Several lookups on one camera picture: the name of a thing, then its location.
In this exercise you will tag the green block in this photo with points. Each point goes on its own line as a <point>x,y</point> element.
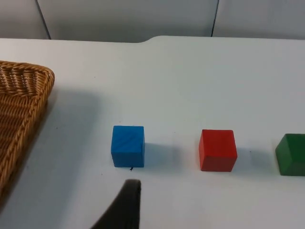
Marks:
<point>291,155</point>

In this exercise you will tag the blue cube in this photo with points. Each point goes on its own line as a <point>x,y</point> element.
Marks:
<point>127,145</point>

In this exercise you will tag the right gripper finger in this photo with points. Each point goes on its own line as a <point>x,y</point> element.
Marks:
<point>124,210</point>

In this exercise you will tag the red cube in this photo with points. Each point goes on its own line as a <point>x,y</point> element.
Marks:
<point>218,150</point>

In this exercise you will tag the pale brown wicker basket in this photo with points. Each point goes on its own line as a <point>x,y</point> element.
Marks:
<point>19,107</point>

